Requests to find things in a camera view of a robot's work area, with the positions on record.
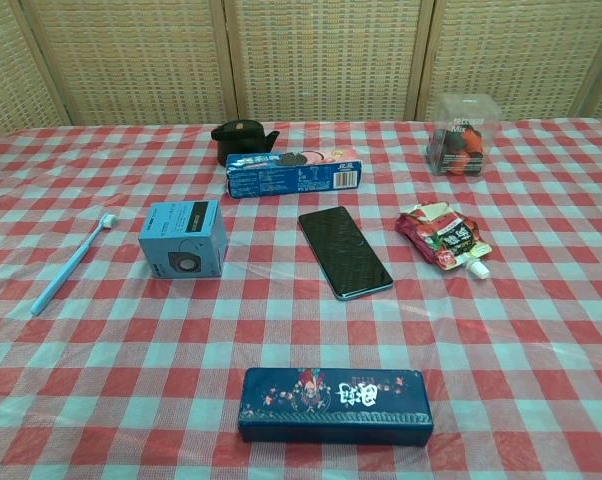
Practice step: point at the light blue cardboard box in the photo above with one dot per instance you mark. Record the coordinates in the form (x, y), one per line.
(181, 240)

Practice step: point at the blue cookie box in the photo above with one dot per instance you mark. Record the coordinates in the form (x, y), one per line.
(281, 181)

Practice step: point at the clear plastic container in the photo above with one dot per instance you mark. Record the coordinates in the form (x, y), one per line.
(456, 150)

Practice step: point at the red white checkered tablecloth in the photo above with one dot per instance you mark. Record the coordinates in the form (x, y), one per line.
(131, 350)

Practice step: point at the black smartphone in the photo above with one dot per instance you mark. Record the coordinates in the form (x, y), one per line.
(342, 250)

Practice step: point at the black teapot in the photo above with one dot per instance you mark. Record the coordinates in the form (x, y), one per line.
(236, 142)

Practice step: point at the red drink pouch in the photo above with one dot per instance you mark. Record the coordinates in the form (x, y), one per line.
(441, 235)

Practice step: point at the dark blue pencil case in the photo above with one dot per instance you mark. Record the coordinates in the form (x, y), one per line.
(331, 410)

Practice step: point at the light blue toothbrush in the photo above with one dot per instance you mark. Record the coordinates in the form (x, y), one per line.
(71, 265)

